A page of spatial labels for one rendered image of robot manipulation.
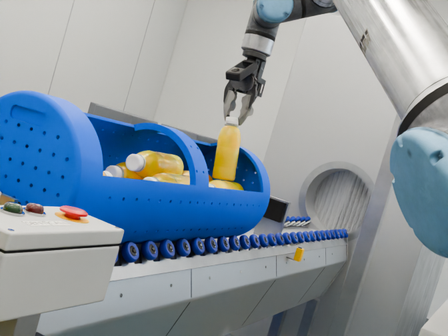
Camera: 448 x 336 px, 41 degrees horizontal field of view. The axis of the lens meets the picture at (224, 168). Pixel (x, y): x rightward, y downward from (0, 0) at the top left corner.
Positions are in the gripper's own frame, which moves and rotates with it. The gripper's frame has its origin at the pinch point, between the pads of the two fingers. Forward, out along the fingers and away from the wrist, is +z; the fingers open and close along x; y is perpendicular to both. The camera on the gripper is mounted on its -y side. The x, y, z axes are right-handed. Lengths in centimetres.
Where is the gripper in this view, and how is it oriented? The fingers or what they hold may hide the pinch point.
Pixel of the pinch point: (233, 119)
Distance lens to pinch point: 172.9
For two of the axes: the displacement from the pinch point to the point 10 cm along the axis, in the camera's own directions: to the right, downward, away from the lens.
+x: -8.6, -2.7, 4.4
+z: -2.8, 9.6, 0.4
